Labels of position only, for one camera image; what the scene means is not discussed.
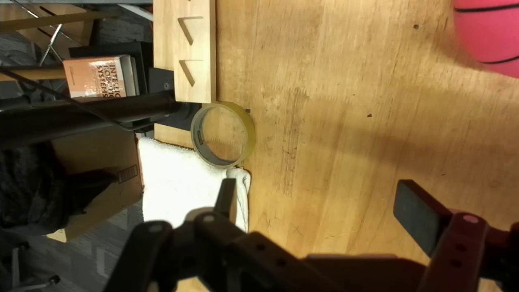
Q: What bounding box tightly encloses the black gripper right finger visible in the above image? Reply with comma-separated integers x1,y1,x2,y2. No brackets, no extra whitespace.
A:
393,180,453,257

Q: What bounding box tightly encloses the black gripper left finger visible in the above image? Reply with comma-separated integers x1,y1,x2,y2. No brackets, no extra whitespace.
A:
214,179,237,221

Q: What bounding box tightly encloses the pink mini basketball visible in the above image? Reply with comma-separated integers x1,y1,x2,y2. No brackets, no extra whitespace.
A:
453,0,519,78

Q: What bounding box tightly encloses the white folded cloth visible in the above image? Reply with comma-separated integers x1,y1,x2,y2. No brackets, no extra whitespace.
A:
138,136,251,231

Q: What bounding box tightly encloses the clear yellow tape roll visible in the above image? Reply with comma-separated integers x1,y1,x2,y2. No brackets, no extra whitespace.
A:
190,102,256,167

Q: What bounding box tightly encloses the orange book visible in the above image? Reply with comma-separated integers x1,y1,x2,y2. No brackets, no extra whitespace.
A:
63,55,140,99

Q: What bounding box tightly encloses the wooden slotted block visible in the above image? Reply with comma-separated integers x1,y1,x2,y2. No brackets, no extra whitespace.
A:
152,0,217,104

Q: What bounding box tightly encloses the black backpack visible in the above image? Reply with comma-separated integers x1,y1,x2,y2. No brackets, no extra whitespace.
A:
0,143,114,234

